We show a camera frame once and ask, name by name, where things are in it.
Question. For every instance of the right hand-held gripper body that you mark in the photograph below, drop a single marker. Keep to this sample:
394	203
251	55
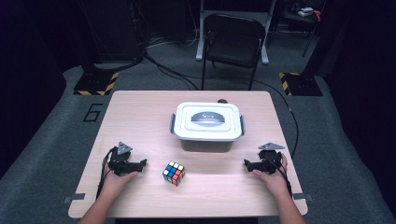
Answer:
268	161

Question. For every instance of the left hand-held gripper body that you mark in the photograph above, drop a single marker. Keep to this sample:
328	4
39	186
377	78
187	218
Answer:
120	163

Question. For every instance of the multicoloured puzzle cube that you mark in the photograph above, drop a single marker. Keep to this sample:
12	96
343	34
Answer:
173	173

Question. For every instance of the translucent grey storage box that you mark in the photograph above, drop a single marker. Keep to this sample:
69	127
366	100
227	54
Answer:
207	145

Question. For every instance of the person's left hand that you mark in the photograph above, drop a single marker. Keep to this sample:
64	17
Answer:
113	185

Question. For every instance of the person's right hand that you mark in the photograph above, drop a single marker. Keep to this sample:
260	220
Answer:
276	183

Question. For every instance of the grey tape strip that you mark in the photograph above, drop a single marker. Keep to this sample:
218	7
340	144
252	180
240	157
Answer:
302	196
74	197

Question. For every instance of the dark round table grommet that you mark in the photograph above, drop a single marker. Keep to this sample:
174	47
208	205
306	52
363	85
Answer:
222	101

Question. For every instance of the black base with hazard tape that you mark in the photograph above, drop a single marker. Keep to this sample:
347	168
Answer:
303	84
93	83

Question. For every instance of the black folding chair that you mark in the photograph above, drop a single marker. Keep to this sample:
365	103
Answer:
232	46

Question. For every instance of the dark curtain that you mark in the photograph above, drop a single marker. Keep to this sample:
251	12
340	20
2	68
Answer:
28	77
364	62

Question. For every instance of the dark cabinet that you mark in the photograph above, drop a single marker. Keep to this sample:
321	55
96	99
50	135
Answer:
109	28

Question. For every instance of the white and orange device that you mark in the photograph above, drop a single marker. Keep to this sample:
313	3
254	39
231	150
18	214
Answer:
306	11

